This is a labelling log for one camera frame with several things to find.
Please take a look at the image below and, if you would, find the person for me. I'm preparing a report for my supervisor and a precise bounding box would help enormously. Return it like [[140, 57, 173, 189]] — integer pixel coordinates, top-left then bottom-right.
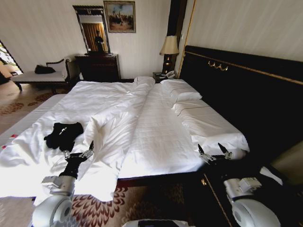
[[94, 30, 105, 53]]

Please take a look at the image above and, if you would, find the white upholstered chaise bench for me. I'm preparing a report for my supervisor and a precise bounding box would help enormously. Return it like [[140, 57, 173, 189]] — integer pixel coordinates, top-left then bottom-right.
[[11, 56, 80, 93]]

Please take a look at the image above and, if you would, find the dark wooden dresser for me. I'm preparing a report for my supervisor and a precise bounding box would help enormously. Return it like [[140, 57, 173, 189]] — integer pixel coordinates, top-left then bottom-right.
[[75, 53, 122, 82]]

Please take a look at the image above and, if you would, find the white robot front shell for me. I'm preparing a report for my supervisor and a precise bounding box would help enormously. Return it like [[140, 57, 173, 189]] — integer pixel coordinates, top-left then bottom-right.
[[120, 218, 190, 227]]

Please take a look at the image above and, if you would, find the plain white pillow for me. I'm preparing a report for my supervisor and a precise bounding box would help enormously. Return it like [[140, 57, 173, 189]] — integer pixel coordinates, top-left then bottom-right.
[[160, 79, 203, 103]]

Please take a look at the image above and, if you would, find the black bag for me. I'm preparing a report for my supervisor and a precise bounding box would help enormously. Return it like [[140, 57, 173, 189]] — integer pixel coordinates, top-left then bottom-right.
[[35, 64, 57, 75]]

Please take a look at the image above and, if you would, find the black garment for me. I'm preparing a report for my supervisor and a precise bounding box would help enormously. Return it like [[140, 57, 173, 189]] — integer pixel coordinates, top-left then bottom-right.
[[44, 122, 84, 152]]

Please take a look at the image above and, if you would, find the gold framed painting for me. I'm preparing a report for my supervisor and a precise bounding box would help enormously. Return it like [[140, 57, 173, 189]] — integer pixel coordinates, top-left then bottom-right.
[[103, 0, 137, 34]]

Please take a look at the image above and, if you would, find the white pillow with black piping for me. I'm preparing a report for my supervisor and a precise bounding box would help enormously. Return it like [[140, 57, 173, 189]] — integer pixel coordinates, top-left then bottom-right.
[[171, 100, 212, 118]]

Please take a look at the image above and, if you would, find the white item on cabinet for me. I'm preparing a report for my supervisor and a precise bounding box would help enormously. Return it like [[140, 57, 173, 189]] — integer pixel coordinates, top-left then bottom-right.
[[259, 166, 285, 186]]

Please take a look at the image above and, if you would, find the large beige lampshade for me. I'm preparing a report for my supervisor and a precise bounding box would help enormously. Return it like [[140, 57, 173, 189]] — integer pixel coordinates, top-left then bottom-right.
[[269, 141, 303, 180]]

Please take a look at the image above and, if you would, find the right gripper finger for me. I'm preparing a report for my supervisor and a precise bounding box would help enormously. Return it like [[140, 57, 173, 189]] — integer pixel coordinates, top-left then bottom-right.
[[218, 142, 234, 160], [197, 143, 215, 165]]

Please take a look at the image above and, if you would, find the white duvet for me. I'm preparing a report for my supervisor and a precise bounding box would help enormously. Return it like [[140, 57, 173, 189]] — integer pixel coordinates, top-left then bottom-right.
[[0, 76, 205, 207]]

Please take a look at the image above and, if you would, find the dark wooden bed frame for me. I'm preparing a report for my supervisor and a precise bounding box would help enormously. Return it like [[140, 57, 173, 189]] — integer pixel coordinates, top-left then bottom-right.
[[117, 169, 205, 183]]

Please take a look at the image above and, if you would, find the small dark nightstand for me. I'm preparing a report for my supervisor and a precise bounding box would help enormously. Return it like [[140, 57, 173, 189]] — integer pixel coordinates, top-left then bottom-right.
[[152, 71, 178, 84]]

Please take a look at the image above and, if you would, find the white bed sheet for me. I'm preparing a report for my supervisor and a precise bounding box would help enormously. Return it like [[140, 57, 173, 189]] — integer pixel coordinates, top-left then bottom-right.
[[0, 94, 250, 155]]

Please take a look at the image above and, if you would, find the dark framed wall mirror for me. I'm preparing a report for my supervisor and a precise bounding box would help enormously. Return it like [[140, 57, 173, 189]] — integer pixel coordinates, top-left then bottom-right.
[[72, 5, 111, 56]]

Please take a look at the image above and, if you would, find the table lamp with beige shade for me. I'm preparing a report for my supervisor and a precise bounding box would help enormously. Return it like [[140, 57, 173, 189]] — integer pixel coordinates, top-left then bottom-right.
[[159, 35, 180, 74]]

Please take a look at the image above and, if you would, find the black headboard with gold trim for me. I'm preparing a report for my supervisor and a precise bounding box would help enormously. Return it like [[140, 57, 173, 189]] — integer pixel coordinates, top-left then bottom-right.
[[179, 44, 303, 167]]

